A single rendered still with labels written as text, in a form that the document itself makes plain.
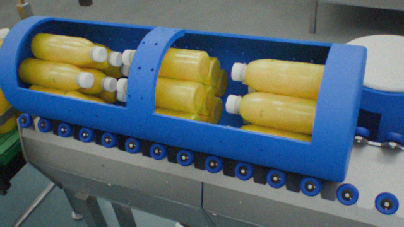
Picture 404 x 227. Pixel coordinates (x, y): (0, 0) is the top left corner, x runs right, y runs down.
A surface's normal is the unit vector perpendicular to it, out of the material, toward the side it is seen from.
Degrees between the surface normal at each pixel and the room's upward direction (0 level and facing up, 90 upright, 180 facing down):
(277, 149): 90
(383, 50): 0
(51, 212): 0
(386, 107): 90
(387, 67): 0
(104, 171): 70
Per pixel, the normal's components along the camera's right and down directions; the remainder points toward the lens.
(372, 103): -0.58, 0.55
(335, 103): -0.38, -0.11
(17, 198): -0.12, -0.79
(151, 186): -0.42, 0.29
